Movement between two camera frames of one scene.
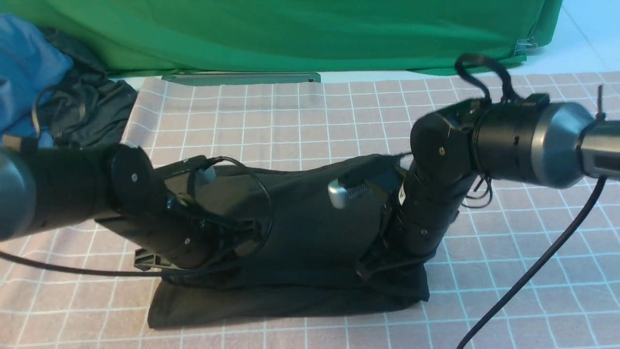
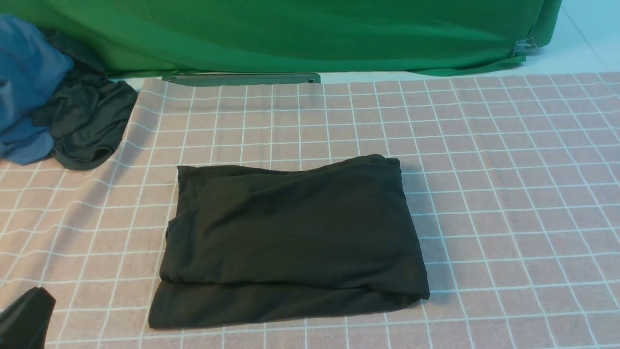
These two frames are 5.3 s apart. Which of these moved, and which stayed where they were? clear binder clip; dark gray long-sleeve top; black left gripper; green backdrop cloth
Moved: black left gripper
Stayed: green backdrop cloth; dark gray long-sleeve top; clear binder clip
